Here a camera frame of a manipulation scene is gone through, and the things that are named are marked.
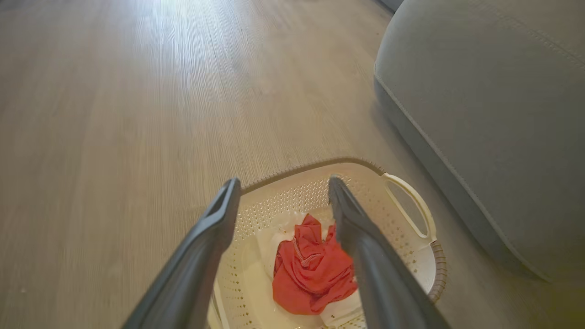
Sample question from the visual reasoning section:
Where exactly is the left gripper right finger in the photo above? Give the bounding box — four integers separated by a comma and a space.
328, 175, 451, 329

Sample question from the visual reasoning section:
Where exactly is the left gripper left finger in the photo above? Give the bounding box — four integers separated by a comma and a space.
122, 178, 241, 329

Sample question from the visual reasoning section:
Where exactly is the orange-red cloth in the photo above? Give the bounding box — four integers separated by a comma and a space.
272, 214, 359, 316

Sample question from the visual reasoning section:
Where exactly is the white cloth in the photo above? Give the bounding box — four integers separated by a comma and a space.
256, 210, 366, 327

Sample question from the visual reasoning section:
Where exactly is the grey and yellow sofa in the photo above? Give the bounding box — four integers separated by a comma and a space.
374, 0, 585, 284

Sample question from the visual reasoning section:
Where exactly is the cream perforated laundry basket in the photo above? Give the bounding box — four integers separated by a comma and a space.
206, 158, 447, 329

